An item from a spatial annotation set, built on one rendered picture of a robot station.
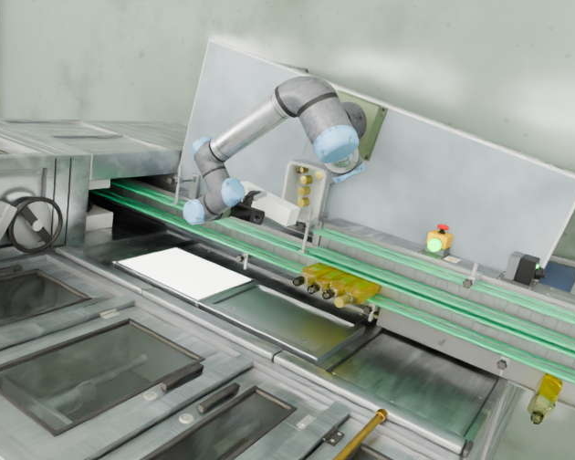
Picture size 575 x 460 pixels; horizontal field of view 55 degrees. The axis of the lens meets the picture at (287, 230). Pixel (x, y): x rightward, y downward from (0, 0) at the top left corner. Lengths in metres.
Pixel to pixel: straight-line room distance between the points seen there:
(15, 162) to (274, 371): 1.14
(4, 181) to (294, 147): 1.06
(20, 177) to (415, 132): 1.40
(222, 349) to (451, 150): 1.01
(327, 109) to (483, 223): 0.80
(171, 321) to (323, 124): 0.83
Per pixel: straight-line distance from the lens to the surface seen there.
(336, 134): 1.41
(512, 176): 1.96
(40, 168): 2.22
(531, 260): 1.91
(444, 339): 1.99
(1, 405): 1.49
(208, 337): 1.76
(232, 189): 1.61
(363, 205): 2.14
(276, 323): 1.86
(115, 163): 2.40
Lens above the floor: 2.67
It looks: 56 degrees down
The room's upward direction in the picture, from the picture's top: 105 degrees counter-clockwise
